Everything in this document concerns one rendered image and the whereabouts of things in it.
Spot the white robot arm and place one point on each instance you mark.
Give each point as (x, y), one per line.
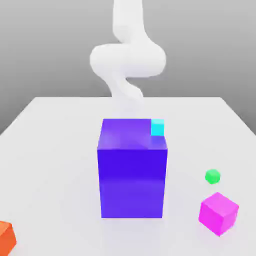
(128, 60)

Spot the small green cube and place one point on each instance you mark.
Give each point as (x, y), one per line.
(212, 176)

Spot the small cyan cube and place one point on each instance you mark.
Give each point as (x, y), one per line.
(157, 128)

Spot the large purple box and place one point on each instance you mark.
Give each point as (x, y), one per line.
(131, 180)

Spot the orange cube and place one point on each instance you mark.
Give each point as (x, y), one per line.
(6, 238)

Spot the magenta cube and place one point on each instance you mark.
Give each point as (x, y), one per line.
(218, 215)

